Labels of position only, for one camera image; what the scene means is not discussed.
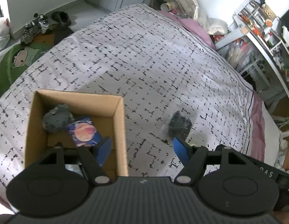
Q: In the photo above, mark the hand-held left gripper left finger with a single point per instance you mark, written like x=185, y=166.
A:
x=104, y=149

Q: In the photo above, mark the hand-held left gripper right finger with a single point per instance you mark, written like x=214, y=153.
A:
x=180, y=150

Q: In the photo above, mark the planet print tissue packet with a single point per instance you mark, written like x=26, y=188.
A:
x=85, y=130

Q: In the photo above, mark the brown cardboard box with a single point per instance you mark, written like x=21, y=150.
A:
x=118, y=126

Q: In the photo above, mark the clear bag of black parts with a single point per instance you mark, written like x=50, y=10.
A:
x=179, y=122

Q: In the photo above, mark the blue-grey cloth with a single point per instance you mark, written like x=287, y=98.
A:
x=56, y=120

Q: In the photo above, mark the white black-patterned blanket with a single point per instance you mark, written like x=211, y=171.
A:
x=135, y=63

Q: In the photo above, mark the bags under desk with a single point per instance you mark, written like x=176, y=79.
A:
x=236, y=54

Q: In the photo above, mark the brown doormat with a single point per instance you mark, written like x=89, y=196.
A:
x=51, y=37

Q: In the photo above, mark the green cartoon floor mat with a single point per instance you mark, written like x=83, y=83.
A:
x=18, y=58

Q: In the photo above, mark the white crumpled plastic bags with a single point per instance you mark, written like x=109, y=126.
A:
x=214, y=25

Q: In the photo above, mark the white desk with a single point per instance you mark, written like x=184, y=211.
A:
x=261, y=49

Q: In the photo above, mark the black slippers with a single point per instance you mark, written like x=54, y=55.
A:
x=61, y=17

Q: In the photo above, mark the grey sneaker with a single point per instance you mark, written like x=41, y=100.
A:
x=44, y=23
x=30, y=31

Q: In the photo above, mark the paper cup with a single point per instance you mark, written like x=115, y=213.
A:
x=167, y=6

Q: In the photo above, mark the clear plastic bag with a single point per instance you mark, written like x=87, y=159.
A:
x=189, y=3

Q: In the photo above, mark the orange round ornament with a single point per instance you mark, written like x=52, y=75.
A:
x=268, y=22

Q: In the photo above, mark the white desktop organiser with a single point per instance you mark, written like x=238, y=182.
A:
x=254, y=12

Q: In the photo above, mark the white tied plastic bag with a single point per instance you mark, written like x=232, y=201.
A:
x=2, y=29

